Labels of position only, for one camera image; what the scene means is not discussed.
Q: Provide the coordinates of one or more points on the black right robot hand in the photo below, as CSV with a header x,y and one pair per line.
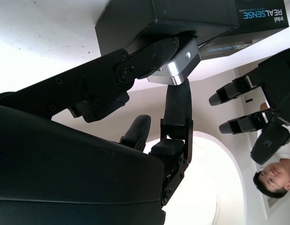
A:
x,y
65,164

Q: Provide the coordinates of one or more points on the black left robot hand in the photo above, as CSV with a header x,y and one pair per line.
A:
x,y
276,93

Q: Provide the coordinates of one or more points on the small silver depth camera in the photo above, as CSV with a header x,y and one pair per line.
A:
x,y
182,63

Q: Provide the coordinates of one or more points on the black RealSense box lid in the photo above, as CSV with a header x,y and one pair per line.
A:
x,y
259,14

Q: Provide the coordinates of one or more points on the person's face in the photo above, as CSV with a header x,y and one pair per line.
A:
x,y
276,178

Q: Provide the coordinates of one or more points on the black open camera box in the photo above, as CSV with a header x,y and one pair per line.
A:
x,y
140,25

